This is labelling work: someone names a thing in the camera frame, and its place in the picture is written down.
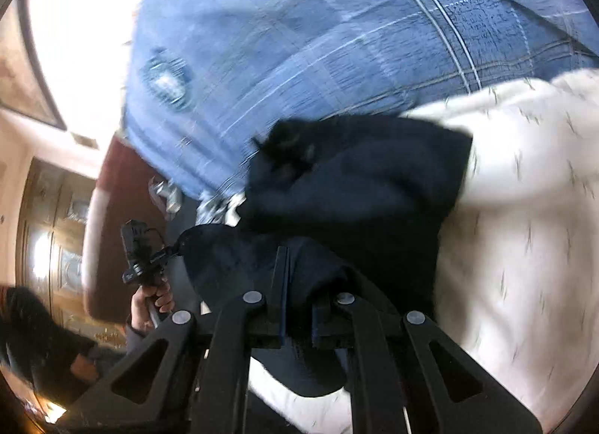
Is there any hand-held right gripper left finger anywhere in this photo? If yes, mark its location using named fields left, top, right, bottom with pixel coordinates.
left=61, top=247, right=293, bottom=434

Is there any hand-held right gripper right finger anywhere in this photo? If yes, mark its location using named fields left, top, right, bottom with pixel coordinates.
left=311, top=275, right=544, bottom=434

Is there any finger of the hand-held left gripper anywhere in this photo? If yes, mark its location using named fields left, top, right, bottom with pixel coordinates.
left=156, top=240, right=188, bottom=261

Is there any black long-sleeved top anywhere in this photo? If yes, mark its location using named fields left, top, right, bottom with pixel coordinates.
left=180, top=116, right=473, bottom=397

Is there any person's left forearm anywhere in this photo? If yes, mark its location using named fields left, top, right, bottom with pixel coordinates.
left=124, top=317, right=155, bottom=346

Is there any person's left hand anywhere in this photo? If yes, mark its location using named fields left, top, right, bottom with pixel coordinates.
left=131, top=277, right=175, bottom=329

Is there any brown headboard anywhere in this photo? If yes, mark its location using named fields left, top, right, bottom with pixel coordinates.
left=82, top=134, right=207, bottom=322

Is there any white power strip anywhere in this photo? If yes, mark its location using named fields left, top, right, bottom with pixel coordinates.
left=149, top=176, right=183, bottom=222

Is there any grey cloth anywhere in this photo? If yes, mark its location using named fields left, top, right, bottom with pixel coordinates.
left=197, top=193, right=246, bottom=226

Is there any wooden door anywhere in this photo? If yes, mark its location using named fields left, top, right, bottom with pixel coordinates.
left=16, top=158, right=129, bottom=350

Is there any person's dark clothing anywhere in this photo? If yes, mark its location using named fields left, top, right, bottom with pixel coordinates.
left=0, top=286, right=125, bottom=409

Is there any white leaf-print duvet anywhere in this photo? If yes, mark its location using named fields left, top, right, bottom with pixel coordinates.
left=248, top=70, right=599, bottom=434

